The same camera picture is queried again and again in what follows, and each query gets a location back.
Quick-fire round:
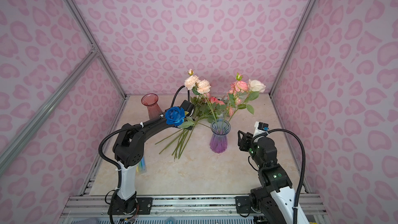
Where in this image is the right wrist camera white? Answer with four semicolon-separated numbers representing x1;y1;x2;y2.
254;121;269;137

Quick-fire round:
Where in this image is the diagonal aluminium frame bar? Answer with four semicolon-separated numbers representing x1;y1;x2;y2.
1;48;98;175

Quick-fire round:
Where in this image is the pile of pink roses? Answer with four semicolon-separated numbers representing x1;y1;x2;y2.
161;96;231;159

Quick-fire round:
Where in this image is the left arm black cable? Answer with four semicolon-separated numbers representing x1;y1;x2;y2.
170;85;191;108

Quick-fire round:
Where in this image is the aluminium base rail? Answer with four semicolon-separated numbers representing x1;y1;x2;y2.
58;192;327;224

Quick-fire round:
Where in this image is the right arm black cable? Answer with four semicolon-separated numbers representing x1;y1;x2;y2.
254;128;307;224

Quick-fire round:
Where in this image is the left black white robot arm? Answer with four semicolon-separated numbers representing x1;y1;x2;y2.
98;100;194;216

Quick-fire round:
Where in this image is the pack of coloured markers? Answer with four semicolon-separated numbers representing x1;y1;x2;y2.
136;157;147;174

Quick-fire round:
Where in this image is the purple blue glass vase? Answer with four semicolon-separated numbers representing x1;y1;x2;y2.
209;119;231;153

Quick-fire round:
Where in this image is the blue rose stem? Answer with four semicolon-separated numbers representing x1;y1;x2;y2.
165;106;195;129

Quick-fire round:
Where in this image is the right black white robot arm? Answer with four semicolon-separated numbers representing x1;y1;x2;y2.
236;129;309;224

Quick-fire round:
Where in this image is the red glass vase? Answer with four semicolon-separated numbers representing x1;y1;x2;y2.
141;93;163;120

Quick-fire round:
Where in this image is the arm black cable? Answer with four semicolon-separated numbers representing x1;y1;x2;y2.
254;128;307;224
170;85;191;108

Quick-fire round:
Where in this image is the white rose stem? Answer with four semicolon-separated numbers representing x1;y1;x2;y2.
245;80;266;114

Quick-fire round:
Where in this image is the pink spray rose stem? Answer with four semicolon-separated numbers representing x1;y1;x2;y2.
227;73;250;121

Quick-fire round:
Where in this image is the cream peach rose stem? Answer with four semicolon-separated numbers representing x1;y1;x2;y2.
184;69;217;120

